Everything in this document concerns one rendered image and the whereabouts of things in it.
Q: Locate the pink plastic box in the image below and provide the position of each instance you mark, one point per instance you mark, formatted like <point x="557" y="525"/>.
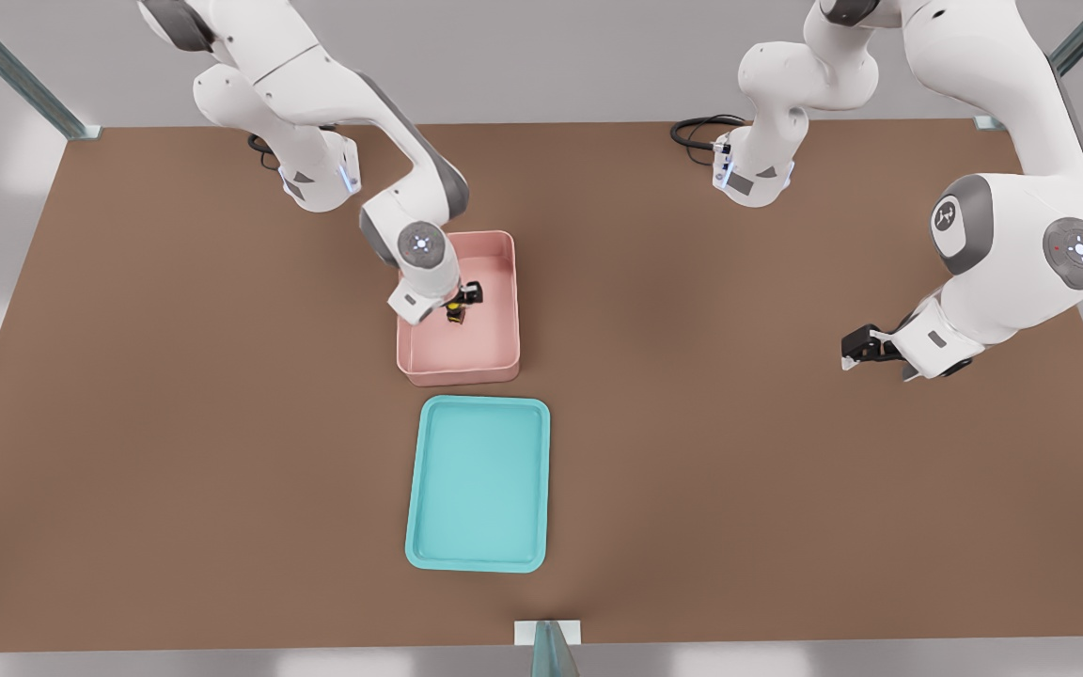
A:
<point x="466" y="353"/>

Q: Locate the pale blue-green tray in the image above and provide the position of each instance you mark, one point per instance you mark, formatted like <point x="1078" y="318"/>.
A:
<point x="478" y="484"/>

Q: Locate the yellow and black button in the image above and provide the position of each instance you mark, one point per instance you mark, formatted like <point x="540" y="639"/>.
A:
<point x="457" y="311"/>

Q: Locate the silver frame post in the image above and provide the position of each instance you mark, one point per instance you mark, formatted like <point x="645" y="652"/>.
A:
<point x="20" y="70"/>
<point x="1073" y="47"/>
<point x="551" y="649"/>

